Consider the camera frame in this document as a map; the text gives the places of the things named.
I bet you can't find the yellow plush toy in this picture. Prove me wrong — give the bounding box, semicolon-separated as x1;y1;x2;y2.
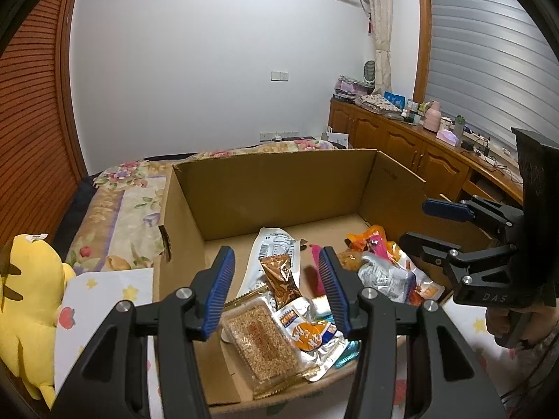
0;232;77;406

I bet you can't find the brown cardboard box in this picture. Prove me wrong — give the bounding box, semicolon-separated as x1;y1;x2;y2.
153;148;499;407

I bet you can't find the wooden louvred wardrobe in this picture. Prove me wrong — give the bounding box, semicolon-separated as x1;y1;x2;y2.
0;0;88;254

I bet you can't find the bronze small packet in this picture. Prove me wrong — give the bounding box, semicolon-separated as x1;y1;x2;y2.
260;254;302;310

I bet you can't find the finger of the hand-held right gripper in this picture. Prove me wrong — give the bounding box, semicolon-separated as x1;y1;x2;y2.
399;232;525;289
421;196;525;238

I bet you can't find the pink thermos jug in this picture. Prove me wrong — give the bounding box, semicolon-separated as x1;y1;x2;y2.
423;100;441;132

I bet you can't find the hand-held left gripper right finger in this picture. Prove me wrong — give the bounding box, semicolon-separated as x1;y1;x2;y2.
318;247;501;419

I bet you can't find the fruit print tablecloth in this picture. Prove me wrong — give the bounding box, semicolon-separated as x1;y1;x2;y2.
55;267;503;419

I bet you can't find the white long snack packet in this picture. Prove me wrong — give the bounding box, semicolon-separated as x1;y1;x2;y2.
238;227;308;300

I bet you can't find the patterned curtain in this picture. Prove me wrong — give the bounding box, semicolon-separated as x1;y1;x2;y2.
364;0;394;94

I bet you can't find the patterned folded cloth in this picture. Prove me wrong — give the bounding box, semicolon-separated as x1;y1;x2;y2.
356;94;402;114

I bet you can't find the purple folded cloth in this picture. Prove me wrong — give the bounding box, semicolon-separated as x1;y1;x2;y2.
334;76;372;101

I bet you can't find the white box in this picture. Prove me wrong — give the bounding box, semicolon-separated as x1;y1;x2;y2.
322;130;350;150

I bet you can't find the sesame cake packet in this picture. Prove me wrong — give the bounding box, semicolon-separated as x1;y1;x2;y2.
220;294;315;398

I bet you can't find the grey window blind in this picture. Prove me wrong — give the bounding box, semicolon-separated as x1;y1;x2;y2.
426;0;559;158

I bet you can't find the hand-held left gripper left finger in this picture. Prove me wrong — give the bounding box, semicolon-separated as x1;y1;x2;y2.
50;245;237;419

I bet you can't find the silver packet orange print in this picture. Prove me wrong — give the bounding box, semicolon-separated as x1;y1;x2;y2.
273;297;350;380

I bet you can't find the wooden cabinet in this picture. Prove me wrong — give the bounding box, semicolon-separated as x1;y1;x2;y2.
327;98;525;232

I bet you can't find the pink packet brown meat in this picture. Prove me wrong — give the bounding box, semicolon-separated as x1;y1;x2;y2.
309;244;365;297

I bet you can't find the silver foil packet grey print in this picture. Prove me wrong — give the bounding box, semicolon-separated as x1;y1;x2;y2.
357;251;415;304

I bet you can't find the person's right hand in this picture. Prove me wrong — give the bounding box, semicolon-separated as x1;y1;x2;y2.
485;307;546;350

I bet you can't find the orange snack packet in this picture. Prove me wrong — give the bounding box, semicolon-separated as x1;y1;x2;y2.
345;225;387;249

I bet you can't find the floral quilt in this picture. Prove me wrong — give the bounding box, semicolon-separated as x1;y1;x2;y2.
65;139;346;273

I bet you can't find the power strip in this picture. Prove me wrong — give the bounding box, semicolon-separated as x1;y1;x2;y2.
460;133;499;167

